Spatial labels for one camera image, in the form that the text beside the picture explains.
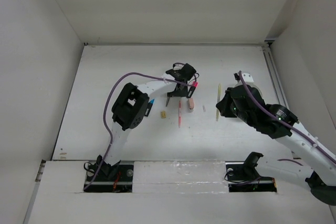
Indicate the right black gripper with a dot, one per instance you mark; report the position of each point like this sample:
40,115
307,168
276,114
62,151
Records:
223,105

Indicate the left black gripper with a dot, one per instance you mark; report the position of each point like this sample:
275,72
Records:
182,93

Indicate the slim yellow highlighter pen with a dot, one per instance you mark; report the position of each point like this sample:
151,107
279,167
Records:
218,100

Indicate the slim red highlighter pen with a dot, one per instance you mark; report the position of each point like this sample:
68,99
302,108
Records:
180,113

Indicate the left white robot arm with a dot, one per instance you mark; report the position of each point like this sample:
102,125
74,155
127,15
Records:
131,105

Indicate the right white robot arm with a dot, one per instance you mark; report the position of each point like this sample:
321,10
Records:
317,175

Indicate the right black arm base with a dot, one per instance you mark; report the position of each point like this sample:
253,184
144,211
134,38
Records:
242,177

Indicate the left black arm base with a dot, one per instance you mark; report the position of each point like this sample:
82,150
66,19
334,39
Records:
110,179

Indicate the pink capped black highlighter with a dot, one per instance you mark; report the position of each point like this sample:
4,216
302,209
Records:
192,89

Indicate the white round compartment container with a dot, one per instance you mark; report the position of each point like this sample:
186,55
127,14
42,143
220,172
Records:
251,84

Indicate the pink eraser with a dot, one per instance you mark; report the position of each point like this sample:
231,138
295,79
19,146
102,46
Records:
191,104

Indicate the blue capped black highlighter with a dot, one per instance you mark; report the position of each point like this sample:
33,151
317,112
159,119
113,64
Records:
149,107

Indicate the small yellow eraser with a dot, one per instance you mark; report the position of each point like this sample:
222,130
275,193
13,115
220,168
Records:
163,114

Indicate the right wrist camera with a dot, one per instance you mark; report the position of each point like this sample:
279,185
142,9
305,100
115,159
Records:
247,77

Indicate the aluminium rail right side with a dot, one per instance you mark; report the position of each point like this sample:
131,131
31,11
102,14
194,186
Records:
275,79

